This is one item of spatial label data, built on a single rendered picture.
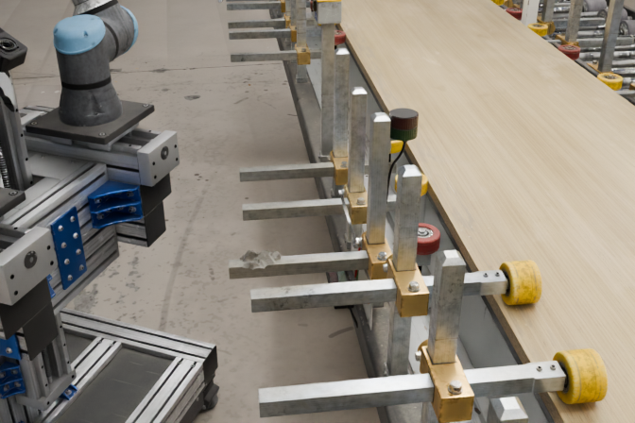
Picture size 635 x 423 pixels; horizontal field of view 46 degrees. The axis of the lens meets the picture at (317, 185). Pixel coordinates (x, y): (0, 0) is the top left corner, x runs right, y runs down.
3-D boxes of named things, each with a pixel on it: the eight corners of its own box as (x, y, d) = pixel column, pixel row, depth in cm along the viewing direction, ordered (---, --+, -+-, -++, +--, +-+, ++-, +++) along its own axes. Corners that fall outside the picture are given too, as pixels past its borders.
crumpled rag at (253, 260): (239, 271, 153) (239, 262, 152) (238, 253, 159) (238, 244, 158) (282, 268, 154) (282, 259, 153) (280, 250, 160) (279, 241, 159)
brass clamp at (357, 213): (349, 225, 179) (349, 207, 177) (340, 198, 191) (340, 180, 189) (373, 223, 180) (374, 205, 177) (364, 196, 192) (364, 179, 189)
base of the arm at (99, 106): (46, 121, 178) (39, 82, 174) (83, 99, 191) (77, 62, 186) (99, 129, 174) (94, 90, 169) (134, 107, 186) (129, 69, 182)
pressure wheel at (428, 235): (404, 286, 160) (407, 241, 154) (396, 265, 167) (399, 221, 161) (440, 283, 161) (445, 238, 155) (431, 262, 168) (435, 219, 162)
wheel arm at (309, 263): (229, 283, 156) (228, 266, 154) (229, 274, 159) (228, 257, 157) (429, 268, 161) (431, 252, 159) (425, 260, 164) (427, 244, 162)
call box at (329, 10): (317, 26, 213) (317, -1, 210) (314, 20, 219) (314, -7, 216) (341, 25, 214) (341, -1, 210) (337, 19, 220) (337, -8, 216)
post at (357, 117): (348, 263, 193) (351, 91, 171) (346, 256, 196) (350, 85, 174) (361, 262, 194) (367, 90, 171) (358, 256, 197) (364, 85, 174)
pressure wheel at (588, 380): (571, 355, 110) (548, 347, 118) (575, 410, 110) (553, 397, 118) (609, 352, 111) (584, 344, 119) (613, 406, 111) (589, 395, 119)
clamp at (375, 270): (370, 282, 157) (371, 262, 155) (359, 248, 169) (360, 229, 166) (397, 280, 158) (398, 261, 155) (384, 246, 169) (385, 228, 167)
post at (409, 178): (389, 386, 147) (403, 172, 125) (386, 374, 151) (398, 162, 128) (406, 385, 148) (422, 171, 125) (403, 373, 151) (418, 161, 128)
